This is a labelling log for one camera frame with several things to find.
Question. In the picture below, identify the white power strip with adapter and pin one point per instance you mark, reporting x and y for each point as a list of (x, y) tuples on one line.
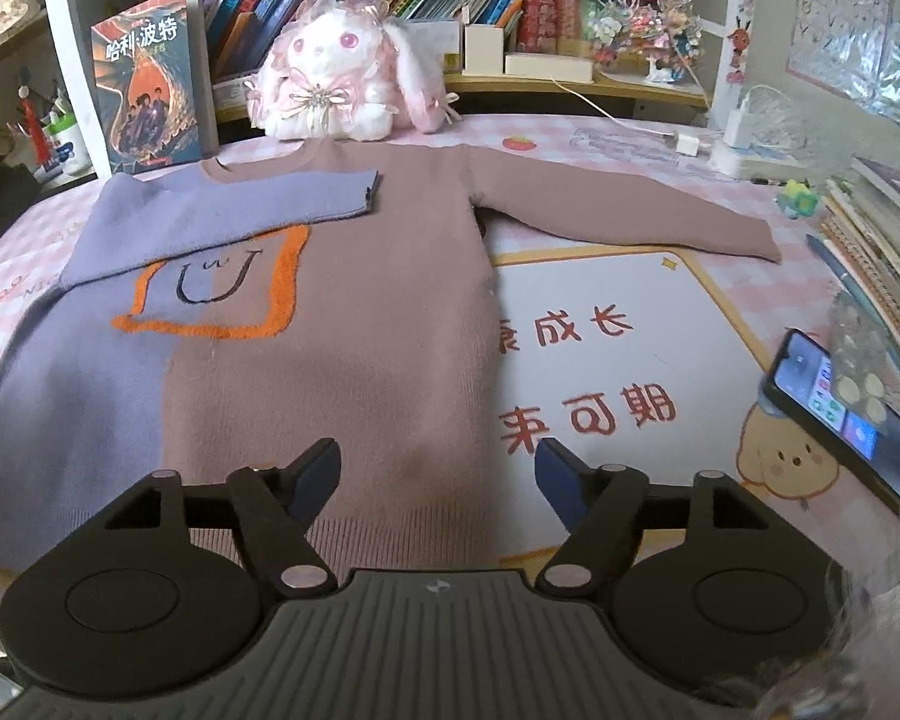
[(757, 157)]

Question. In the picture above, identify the small cream box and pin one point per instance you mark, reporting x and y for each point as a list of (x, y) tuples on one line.
[(484, 49)]

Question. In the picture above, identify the red tassel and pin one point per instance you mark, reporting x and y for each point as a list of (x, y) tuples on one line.
[(36, 127)]

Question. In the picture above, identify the dark fantasy novel book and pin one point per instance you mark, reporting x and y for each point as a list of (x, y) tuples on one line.
[(150, 67)]

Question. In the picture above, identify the small white plug adapter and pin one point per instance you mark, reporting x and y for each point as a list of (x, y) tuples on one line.
[(686, 145)]

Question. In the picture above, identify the small green toy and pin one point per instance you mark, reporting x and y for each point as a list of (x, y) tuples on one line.
[(796, 196)]

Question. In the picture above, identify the alphabet wall poster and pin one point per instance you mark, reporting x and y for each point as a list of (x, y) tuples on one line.
[(855, 15)]

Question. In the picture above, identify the black bag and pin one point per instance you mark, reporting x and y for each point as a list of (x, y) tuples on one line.
[(0, 195)]

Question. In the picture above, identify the stack of notebooks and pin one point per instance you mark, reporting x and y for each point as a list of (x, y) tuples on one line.
[(885, 240)]

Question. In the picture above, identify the colourful flower ornament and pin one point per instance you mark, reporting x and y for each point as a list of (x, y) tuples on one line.
[(645, 30)]

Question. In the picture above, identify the white pink plush bunny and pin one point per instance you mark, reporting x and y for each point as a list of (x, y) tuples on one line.
[(330, 52)]

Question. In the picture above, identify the black smartphone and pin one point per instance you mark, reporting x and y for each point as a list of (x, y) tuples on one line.
[(817, 390)]

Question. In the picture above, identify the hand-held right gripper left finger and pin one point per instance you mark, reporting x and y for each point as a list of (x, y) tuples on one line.
[(319, 472)]

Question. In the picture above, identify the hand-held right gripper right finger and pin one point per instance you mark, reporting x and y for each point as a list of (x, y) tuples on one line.
[(559, 480)]

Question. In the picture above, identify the clear plastic blister pack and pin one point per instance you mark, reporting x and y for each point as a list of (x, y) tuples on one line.
[(862, 360)]

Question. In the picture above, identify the flat white box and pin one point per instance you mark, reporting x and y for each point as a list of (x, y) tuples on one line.
[(547, 67)]

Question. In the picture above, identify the purple and brown knit sweater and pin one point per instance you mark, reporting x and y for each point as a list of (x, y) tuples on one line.
[(330, 300)]

